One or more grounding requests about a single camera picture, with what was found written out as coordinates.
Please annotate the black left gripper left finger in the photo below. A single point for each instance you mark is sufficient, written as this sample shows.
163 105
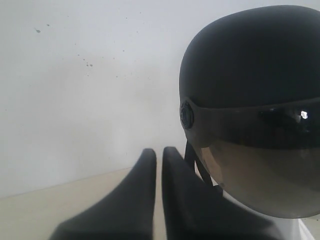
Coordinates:
126 213

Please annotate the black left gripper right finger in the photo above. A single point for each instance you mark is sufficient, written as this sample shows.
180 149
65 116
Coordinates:
195 211

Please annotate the black helmet with tinted visor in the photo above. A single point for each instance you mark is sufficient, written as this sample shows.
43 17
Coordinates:
249 89

